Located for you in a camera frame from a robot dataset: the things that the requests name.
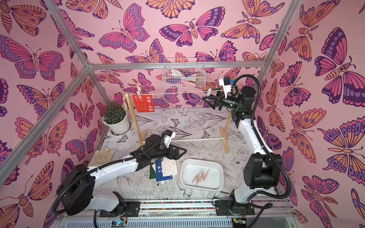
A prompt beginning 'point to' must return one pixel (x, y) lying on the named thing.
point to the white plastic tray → (189, 173)
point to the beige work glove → (101, 156)
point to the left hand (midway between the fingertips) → (184, 149)
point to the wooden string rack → (224, 139)
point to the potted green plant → (116, 119)
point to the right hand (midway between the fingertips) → (207, 95)
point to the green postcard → (152, 172)
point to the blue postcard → (159, 174)
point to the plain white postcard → (169, 167)
